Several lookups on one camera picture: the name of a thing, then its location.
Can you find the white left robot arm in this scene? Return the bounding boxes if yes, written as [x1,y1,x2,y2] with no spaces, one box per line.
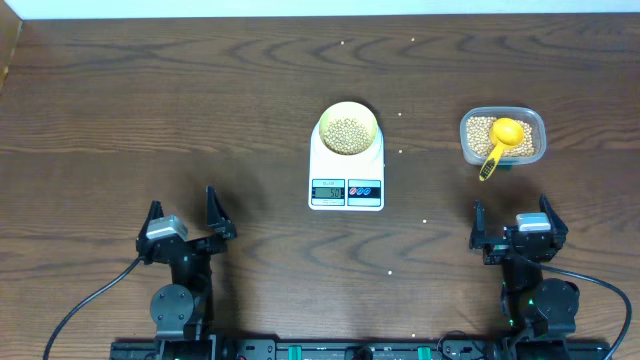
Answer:
[136,185,237,359]

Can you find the yellow measuring scoop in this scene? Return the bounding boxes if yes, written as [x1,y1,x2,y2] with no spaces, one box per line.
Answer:
[479,118,524,181]

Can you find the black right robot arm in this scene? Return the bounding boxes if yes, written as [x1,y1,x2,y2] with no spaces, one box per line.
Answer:
[469,195,580,359]

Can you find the pile of soybeans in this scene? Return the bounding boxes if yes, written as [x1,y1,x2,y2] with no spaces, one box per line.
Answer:
[466,116,536,158]

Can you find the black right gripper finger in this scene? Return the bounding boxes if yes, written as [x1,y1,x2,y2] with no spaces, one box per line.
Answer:
[539,194,568,233]
[472,200,486,241]

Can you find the white kitchen scale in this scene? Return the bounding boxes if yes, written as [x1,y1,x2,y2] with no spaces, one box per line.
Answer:
[308,122,385,212]

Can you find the clear plastic container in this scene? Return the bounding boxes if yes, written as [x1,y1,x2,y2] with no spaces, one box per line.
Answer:
[459,106,547,166]

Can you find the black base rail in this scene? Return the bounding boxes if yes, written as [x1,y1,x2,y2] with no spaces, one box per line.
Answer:
[109,333,610,360]

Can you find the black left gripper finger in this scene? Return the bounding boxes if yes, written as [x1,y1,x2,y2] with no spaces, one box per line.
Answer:
[137,200,165,246]
[206,185,237,240]

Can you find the soybeans in yellow bowl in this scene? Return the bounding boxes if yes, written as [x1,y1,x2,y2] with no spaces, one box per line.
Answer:
[321,118,373,155]

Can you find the yellow bowl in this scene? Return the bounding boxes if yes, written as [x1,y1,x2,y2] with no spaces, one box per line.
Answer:
[318,101,379,151]

